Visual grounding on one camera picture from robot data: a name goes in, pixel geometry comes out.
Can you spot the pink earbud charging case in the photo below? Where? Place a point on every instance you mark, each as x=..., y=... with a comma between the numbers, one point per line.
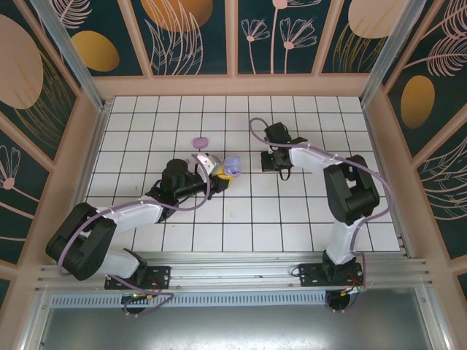
x=200, y=142

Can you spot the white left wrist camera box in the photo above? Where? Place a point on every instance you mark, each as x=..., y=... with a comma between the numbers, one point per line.
x=206, y=160

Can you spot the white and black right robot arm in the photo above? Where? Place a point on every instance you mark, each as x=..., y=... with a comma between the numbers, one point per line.
x=346, y=189

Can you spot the aluminium corner post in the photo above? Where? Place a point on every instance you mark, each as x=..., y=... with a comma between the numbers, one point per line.
x=73, y=54
x=394, y=47

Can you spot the grey metal sheet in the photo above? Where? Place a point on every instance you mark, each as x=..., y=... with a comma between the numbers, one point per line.
x=233, y=328

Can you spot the purple earbud charging case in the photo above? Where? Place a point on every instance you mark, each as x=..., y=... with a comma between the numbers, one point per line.
x=233, y=164

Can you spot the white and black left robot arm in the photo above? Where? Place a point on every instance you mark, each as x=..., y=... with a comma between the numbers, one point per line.
x=127, y=215

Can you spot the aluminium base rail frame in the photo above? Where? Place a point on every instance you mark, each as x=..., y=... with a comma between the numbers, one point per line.
x=233, y=271

